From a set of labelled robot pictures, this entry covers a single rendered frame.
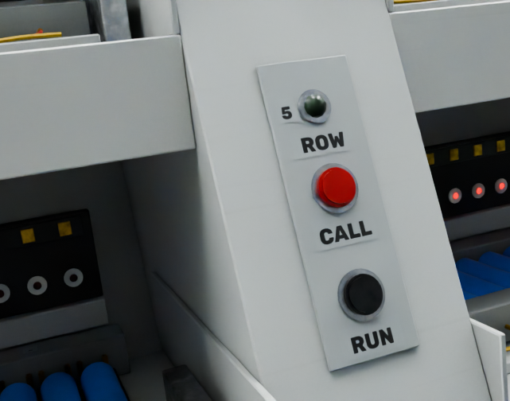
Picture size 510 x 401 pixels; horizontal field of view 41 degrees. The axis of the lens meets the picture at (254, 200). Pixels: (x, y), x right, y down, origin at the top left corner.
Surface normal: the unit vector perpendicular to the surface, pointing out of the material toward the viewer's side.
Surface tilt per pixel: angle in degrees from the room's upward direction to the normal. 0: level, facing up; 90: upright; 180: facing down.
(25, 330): 109
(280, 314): 90
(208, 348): 90
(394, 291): 90
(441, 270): 90
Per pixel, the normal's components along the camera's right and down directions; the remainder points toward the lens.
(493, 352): -0.93, 0.18
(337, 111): 0.30, -0.18
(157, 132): 0.36, 0.15
